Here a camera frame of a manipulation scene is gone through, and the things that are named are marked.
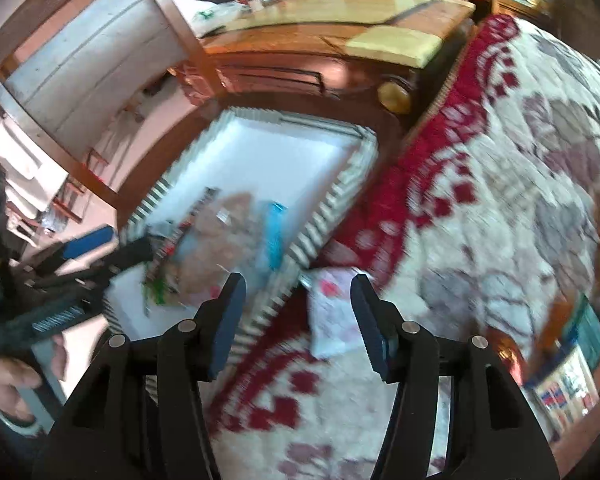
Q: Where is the small blue snack packet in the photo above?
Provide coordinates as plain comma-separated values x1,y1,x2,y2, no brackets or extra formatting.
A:
260,201,287,271

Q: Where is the glass-topped wooden cabinet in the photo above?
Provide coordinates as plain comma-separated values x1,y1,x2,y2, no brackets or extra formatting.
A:
172,0,476,126

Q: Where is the white plastic bag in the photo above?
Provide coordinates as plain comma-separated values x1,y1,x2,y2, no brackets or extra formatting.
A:
187,0,243,36

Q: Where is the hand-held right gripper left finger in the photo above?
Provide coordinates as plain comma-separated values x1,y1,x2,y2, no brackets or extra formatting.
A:
32,272,248,480

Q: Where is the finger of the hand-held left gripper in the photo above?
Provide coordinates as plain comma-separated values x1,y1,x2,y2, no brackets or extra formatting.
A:
30,237,156,291
20,225,118,276

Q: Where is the white and pink snack packet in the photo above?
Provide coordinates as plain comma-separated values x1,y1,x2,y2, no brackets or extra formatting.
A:
305,267,376,361

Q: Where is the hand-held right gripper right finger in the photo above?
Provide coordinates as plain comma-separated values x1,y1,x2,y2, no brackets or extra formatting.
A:
350,274,561,480

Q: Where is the green snack packet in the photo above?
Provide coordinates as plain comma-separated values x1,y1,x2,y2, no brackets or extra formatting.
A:
140,270,181,316

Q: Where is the person's left hand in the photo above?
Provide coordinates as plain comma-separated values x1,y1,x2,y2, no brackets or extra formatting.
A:
0,335,68,428

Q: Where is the striped cardboard box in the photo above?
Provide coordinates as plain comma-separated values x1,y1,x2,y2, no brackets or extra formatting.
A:
102,106,379,361

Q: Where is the red and black snack packet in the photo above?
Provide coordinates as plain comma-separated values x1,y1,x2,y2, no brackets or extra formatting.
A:
142,187,218,281

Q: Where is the blue cracker packet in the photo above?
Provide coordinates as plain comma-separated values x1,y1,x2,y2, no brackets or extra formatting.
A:
522,300,600,438

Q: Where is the white stool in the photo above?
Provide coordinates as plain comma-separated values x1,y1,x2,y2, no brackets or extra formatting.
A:
0,120,68,246

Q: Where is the floral fleece blanket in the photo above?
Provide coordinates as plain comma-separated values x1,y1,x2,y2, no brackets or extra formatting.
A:
205,12,600,480

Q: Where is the clear bag of red dates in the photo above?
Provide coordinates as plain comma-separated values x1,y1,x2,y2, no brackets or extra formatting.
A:
172,192,266,306

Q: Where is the orange cracker packet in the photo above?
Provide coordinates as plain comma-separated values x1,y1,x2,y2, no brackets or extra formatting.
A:
542,290,583,361

